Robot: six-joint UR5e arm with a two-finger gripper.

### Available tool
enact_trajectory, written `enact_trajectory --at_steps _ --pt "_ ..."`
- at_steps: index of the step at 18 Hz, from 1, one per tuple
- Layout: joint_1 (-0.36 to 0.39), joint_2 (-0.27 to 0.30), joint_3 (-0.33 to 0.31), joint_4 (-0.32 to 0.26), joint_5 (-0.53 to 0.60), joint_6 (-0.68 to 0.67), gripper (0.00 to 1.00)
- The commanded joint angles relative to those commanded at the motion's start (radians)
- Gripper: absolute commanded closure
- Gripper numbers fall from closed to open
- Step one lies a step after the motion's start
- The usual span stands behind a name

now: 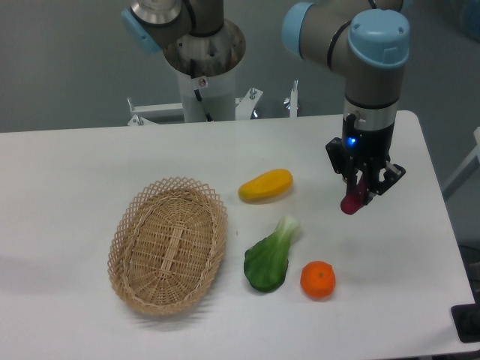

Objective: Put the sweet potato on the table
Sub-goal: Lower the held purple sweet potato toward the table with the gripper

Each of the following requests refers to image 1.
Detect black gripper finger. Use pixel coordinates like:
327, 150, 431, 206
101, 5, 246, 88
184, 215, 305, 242
361, 164, 380, 206
344, 159, 359, 199

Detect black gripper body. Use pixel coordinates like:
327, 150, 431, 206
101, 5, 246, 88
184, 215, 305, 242
325, 113, 406, 195

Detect purple sweet potato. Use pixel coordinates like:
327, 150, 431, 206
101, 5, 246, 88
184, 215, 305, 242
340, 175, 368, 215

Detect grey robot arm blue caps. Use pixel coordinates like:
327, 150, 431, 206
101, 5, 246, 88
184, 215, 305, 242
121, 1, 410, 215

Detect yellow mango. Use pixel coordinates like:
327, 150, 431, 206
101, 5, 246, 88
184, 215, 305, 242
238, 169, 293, 203

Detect orange tangerine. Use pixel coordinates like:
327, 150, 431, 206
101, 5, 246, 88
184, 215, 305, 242
300, 261, 336, 299

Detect green bok choy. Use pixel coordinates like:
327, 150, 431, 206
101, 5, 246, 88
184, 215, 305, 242
243, 215, 300, 293

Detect black device at table edge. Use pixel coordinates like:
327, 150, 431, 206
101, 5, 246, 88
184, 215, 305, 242
451, 304, 479, 344

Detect woven wicker basket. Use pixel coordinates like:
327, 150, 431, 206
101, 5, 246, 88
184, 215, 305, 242
107, 177, 228, 316

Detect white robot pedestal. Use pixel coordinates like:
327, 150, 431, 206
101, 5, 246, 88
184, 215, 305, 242
162, 22, 247, 123

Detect black cable on pedestal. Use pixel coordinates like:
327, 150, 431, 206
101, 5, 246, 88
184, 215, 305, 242
189, 58, 214, 123

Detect white metal base frame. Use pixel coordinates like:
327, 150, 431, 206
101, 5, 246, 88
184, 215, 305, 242
126, 79, 303, 126

